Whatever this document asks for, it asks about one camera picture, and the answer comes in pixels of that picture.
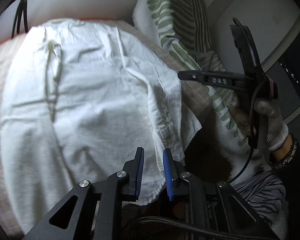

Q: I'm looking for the green striped white pillow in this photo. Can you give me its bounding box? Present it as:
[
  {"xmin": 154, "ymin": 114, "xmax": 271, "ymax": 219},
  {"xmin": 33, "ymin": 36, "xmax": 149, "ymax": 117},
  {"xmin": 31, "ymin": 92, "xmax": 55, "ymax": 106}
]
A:
[{"xmin": 132, "ymin": 0, "xmax": 265, "ymax": 175}]

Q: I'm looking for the dark panel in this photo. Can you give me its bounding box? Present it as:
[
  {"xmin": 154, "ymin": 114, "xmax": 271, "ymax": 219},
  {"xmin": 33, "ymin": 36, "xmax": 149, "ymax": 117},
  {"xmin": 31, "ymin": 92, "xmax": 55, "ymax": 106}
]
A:
[{"xmin": 277, "ymin": 30, "xmax": 300, "ymax": 120}]

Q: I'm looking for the person's right hand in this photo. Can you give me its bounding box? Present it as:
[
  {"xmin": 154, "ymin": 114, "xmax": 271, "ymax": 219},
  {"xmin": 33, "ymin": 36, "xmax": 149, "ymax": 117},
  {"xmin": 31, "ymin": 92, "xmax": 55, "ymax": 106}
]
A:
[{"xmin": 255, "ymin": 100, "xmax": 289, "ymax": 152}]

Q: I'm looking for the person's striped grey top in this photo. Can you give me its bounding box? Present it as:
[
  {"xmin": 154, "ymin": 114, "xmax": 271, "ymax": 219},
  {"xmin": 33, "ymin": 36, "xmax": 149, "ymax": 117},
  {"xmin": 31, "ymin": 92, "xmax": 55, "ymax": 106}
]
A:
[{"xmin": 231, "ymin": 170, "xmax": 287, "ymax": 222}]

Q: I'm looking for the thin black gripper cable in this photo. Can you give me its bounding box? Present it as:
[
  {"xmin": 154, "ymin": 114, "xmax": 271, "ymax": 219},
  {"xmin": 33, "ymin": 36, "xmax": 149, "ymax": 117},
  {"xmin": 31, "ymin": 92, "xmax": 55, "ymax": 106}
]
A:
[{"xmin": 229, "ymin": 80, "xmax": 262, "ymax": 184}]

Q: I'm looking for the person's right forearm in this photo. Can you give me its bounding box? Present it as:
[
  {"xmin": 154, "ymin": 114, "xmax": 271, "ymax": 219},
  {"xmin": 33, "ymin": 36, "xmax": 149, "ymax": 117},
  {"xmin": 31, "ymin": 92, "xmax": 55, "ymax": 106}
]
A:
[{"xmin": 268, "ymin": 133, "xmax": 300, "ymax": 180}]

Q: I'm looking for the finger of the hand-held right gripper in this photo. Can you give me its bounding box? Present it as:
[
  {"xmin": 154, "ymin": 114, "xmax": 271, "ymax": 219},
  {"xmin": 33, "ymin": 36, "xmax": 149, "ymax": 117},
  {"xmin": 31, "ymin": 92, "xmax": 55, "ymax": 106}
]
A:
[{"xmin": 177, "ymin": 70, "xmax": 207, "ymax": 83}]

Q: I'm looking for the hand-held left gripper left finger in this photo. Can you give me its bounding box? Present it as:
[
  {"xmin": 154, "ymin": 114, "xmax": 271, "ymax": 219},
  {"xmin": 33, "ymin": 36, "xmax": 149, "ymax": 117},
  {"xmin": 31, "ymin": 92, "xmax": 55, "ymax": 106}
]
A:
[{"xmin": 22, "ymin": 147, "xmax": 145, "ymax": 240}]

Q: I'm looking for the black braided cable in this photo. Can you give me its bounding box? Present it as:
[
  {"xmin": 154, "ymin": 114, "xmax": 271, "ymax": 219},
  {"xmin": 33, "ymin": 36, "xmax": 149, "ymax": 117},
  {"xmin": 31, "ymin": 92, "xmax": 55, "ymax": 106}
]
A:
[{"xmin": 125, "ymin": 216, "xmax": 278, "ymax": 240}]

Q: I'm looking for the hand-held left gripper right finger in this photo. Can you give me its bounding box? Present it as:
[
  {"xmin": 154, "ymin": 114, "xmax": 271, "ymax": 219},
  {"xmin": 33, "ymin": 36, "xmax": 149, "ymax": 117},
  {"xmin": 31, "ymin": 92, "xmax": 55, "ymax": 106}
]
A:
[{"xmin": 162, "ymin": 148, "xmax": 280, "ymax": 240}]

